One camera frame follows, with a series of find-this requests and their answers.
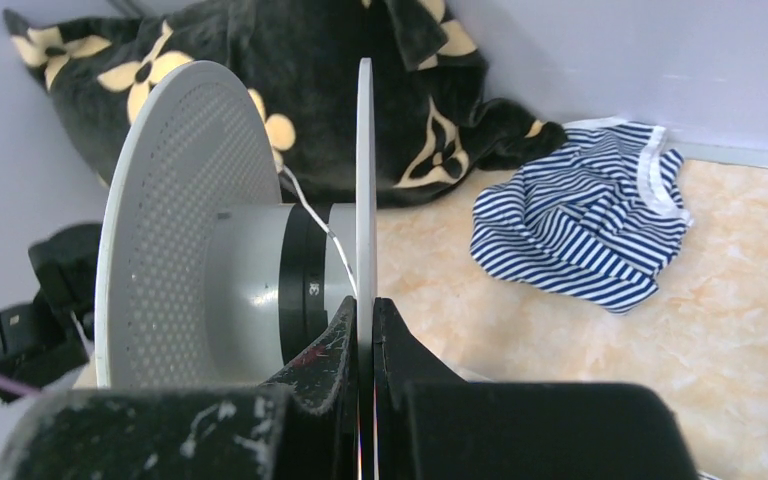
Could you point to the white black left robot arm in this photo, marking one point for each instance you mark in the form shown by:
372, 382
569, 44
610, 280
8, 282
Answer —
43, 339

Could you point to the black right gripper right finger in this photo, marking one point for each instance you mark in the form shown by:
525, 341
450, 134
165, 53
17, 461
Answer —
434, 424

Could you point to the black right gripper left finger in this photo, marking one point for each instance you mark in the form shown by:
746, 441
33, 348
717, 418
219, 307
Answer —
310, 411

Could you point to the white perforated cable spool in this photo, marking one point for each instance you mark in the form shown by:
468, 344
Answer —
205, 277

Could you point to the blue white striped cloth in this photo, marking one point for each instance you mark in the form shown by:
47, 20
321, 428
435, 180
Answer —
598, 220

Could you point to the black blanket with beige flowers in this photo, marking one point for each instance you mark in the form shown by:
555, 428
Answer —
300, 62

